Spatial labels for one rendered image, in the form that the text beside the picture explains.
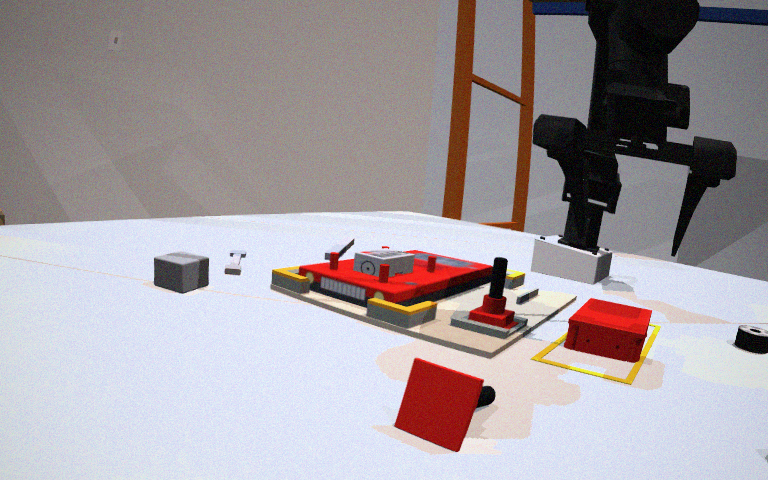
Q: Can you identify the black toy tyre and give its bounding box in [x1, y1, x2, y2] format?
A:
[734, 325, 768, 354]

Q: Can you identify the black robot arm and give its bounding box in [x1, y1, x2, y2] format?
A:
[558, 0, 700, 252]

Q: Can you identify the yellow rectangular outline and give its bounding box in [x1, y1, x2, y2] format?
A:
[531, 324, 661, 385]

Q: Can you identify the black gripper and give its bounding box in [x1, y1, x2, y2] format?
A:
[532, 61, 737, 257]

